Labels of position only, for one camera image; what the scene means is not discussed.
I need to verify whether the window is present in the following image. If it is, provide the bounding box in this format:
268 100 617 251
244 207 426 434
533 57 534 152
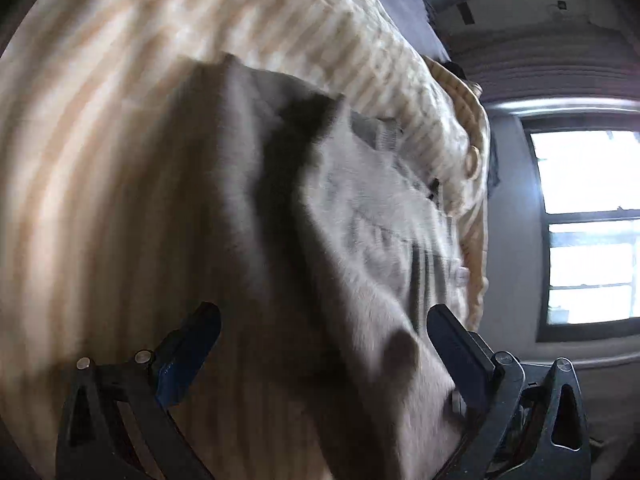
523 114 639 342

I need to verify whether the cream striped blanket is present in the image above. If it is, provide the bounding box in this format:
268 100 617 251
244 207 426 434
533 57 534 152
1 0 489 479

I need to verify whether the lavender bed sheet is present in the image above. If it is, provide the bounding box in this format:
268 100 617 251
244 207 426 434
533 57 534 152
380 0 450 62

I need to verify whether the taupe knit garment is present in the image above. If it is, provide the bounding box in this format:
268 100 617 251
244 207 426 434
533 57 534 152
167 58 462 479

